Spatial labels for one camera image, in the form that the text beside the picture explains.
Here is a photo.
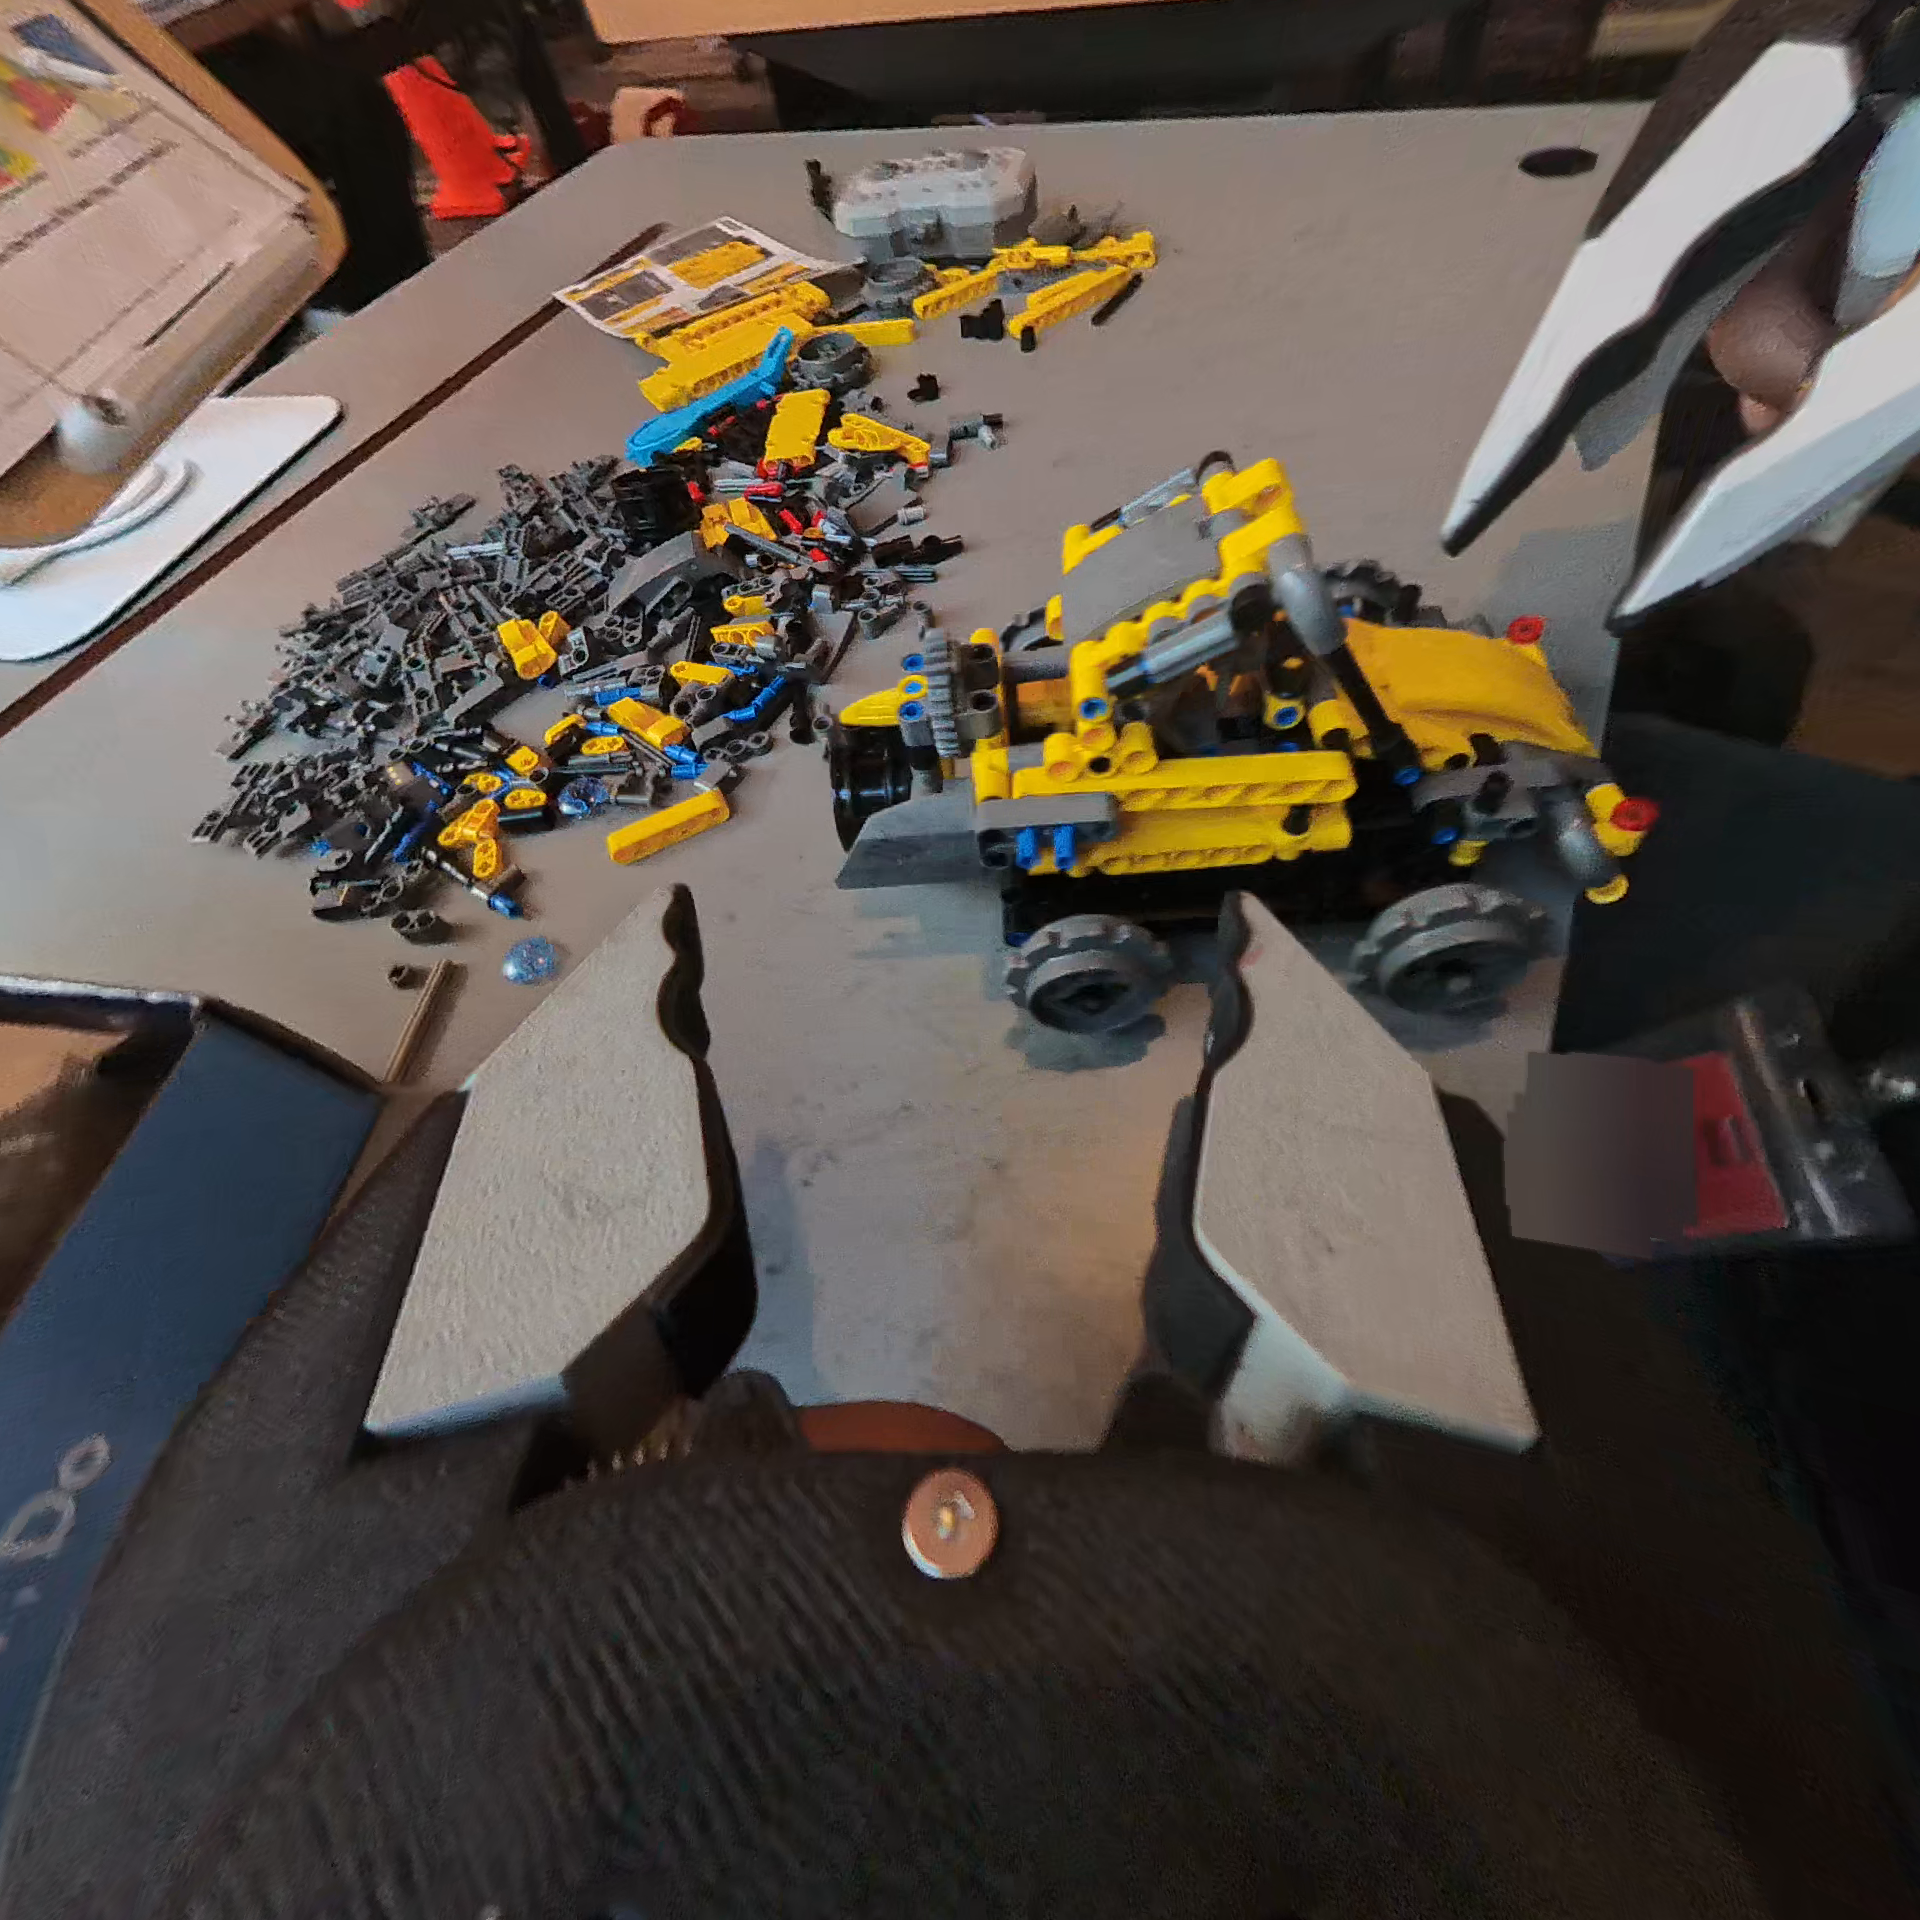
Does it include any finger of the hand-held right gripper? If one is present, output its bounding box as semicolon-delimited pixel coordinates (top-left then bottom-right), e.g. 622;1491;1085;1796
1440;37;1880;557
1609;334;1920;624

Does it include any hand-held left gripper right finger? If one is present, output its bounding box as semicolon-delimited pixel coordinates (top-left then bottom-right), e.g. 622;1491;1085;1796
1146;887;1542;1453

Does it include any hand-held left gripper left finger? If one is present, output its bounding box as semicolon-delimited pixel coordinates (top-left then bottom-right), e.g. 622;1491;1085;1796
365;883;760;1442

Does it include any yellow toy block vehicle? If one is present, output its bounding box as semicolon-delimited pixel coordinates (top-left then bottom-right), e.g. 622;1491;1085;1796
825;453;1660;1038

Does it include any grey desk with wooden edge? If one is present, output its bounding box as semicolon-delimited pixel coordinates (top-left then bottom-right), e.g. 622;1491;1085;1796
0;102;1653;1458

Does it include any wooden side desk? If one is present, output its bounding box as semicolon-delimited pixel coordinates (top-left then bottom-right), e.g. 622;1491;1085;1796
584;0;1503;115

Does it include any person's right hand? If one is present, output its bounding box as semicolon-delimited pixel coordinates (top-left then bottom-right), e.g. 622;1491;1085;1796
1707;246;1845;440

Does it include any long brown rod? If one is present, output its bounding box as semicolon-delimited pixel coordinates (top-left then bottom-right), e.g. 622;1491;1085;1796
383;959;457;1086

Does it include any short yellow brick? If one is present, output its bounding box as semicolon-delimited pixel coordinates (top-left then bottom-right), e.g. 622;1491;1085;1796
605;789;735;867

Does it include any blue cardboard box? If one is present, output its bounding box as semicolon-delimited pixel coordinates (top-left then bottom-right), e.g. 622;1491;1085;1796
0;981;384;1772

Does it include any pile of small dark pieces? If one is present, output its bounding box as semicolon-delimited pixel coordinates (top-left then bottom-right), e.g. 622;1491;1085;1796
193;449;1009;947

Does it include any group of yellow beams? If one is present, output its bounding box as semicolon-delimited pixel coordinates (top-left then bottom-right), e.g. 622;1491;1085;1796
626;228;1160;482

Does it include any grey battery hub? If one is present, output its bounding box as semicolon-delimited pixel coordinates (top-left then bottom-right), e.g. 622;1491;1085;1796
828;143;1040;259

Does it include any blue curved piece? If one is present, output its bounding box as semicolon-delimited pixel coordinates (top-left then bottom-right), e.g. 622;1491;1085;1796
625;326;798;469

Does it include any white stand base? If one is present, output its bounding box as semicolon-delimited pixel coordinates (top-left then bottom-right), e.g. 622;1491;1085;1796
0;393;344;665

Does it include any yellow sticker sheet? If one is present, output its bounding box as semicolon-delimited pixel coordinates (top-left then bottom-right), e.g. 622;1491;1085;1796
552;216;859;341

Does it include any orange fabric item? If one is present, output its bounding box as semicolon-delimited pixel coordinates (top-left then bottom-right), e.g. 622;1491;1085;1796
383;55;531;221

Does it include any wooden board with instruction sheet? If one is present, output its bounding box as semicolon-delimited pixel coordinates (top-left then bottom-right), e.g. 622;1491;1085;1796
0;0;349;549

